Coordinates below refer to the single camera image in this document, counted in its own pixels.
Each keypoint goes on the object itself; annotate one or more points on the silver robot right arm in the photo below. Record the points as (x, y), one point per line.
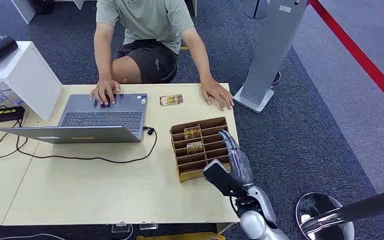
(258, 225)

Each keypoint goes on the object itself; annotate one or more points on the chrome stanchion base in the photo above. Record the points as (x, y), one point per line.
(311, 205)

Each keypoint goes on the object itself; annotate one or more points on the yellow floor tape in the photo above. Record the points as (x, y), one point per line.
(184, 48)

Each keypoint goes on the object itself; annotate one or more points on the person's left forearm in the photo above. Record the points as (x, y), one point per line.
(200, 59)

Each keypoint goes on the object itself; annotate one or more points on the cardboard card organizer box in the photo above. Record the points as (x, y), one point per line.
(187, 175)

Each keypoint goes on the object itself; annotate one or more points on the person's left hand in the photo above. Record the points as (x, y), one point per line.
(215, 92)

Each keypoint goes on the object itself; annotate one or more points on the grey kiosk stand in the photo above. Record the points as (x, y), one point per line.
(271, 49)

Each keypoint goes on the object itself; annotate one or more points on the white cabinet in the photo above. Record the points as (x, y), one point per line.
(29, 76)

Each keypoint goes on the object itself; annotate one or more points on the round grey stanchion base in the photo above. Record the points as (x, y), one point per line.
(255, 13)

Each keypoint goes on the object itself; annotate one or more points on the red barrier belt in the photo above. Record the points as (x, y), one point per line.
(361, 56)

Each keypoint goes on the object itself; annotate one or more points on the yellow object under table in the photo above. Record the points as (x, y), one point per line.
(178, 237)

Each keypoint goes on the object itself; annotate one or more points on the white furniture panel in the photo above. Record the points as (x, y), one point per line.
(24, 10)

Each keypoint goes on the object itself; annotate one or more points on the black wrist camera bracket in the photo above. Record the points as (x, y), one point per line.
(220, 179)

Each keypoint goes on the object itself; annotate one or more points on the person's right forearm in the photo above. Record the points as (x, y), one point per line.
(103, 59)

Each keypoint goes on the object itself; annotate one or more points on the golden hotel card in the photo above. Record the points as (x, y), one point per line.
(195, 148)

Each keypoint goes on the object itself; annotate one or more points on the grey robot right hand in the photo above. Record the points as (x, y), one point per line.
(240, 165)

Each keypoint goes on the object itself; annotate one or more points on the person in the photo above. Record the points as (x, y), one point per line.
(145, 20)

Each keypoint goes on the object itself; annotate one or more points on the grey laptop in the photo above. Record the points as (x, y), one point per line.
(102, 104)

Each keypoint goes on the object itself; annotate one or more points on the person's right hand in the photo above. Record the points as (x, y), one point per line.
(105, 91)

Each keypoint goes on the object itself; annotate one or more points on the black power adapter yellow label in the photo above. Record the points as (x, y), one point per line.
(8, 113)

